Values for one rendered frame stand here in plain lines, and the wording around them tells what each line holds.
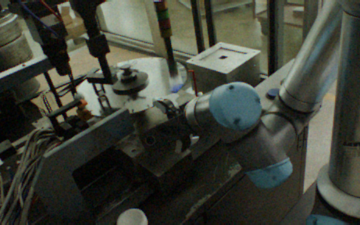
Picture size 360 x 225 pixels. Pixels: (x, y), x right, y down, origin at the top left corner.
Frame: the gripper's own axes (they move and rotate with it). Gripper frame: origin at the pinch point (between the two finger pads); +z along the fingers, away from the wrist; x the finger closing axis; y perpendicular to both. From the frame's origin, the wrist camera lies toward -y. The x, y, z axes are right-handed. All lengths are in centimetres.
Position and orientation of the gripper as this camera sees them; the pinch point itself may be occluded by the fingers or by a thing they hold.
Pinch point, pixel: (163, 127)
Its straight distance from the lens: 80.5
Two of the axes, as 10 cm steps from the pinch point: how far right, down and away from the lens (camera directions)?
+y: 8.3, -4.2, 3.6
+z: -3.4, 1.2, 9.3
